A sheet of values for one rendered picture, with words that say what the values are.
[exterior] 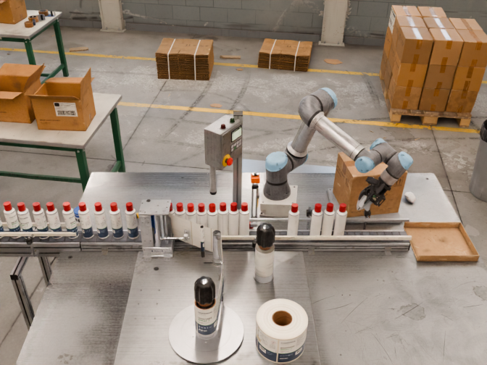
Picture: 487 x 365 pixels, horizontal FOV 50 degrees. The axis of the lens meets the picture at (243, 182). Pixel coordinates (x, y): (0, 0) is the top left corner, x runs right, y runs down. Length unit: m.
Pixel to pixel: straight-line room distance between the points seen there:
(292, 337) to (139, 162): 3.15
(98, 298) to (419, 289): 1.47
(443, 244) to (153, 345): 1.54
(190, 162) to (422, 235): 2.55
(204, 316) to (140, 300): 0.39
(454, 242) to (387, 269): 0.43
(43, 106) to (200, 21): 4.39
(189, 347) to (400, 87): 4.05
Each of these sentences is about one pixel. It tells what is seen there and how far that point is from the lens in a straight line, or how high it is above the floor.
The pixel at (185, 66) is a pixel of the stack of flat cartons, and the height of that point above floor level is 0.16.
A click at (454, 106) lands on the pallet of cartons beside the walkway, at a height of 0.22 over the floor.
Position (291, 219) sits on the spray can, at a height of 1.02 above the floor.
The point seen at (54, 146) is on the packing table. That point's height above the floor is 0.72.
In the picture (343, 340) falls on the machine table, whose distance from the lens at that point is 2.31.
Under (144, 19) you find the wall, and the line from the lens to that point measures 8.10.
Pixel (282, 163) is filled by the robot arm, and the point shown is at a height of 1.14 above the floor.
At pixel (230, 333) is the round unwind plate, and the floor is 0.89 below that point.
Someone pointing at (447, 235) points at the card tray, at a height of 0.83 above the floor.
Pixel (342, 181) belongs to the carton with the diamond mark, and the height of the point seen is 1.01.
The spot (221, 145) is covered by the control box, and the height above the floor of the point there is 1.42.
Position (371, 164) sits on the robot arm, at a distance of 2.36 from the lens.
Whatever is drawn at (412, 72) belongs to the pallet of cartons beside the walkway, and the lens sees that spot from 5.57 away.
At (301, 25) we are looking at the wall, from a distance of 7.71.
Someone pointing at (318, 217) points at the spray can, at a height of 1.03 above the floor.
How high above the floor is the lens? 2.61
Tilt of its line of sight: 35 degrees down
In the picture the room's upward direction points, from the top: 1 degrees clockwise
